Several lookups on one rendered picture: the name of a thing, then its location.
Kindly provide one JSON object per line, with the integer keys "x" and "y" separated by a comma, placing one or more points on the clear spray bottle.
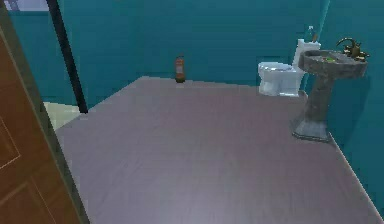
{"x": 310, "y": 33}

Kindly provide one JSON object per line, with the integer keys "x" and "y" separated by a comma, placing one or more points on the black shower frame post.
{"x": 67, "y": 56}

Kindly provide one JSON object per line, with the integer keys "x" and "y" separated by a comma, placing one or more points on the brown wooden room door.
{"x": 23, "y": 160}

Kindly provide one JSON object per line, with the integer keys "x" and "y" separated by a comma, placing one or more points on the red brown bottle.
{"x": 180, "y": 69}

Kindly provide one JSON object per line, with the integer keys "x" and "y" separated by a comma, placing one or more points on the white toilet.
{"x": 279, "y": 77}

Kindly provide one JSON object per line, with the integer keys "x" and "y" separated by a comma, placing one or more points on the brass sink faucet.
{"x": 354, "y": 48}

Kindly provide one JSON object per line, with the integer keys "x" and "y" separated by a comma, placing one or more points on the small brown bottle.
{"x": 315, "y": 37}

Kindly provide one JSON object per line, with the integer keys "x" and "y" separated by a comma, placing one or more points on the green soap piece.
{"x": 330, "y": 59}

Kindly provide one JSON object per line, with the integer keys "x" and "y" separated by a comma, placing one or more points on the grey stone pedestal sink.
{"x": 320, "y": 80}

